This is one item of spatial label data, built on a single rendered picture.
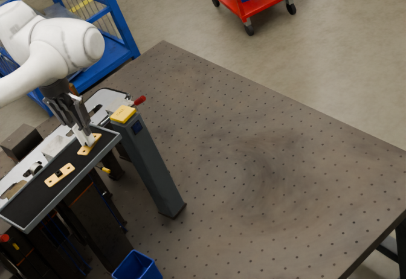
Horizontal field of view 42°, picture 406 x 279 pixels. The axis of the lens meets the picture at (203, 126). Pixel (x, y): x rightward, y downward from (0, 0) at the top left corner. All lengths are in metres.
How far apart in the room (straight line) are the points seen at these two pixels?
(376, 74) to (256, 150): 1.51
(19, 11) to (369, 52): 2.59
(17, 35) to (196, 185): 0.92
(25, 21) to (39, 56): 0.14
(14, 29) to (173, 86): 1.26
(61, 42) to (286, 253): 0.92
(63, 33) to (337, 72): 2.42
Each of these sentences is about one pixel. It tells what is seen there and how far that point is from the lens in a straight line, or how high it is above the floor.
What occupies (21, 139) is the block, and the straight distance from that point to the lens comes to 1.98.
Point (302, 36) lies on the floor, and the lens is 3.79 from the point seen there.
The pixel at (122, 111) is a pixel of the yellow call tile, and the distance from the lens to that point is 1.60.
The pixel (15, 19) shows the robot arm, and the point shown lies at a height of 1.60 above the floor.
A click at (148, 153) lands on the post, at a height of 1.00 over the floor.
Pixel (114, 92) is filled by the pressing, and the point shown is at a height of 1.00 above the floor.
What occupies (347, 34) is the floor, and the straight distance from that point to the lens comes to 3.71.
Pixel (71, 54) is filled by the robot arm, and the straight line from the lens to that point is 1.17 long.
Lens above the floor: 2.04
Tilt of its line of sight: 39 degrees down
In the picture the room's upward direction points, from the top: 22 degrees counter-clockwise
